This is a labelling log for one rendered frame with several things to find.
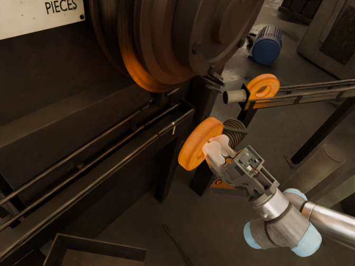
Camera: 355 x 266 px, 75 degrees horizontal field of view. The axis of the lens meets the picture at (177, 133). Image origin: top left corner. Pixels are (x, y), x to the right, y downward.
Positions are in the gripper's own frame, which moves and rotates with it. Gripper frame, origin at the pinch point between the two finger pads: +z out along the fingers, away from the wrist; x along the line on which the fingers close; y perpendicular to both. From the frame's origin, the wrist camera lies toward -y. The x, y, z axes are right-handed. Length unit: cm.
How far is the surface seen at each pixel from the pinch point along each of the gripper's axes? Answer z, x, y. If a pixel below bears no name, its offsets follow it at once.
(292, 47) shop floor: 22, -300, -91
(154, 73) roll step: 17.3, 6.2, 10.8
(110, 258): -6.5, 31.1, -22.8
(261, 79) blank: 4, -53, -8
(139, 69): 19.3, 9.2, 11.3
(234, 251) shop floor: -53, -23, -73
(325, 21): 15, -284, -41
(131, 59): 20.1, 11.5, 14.4
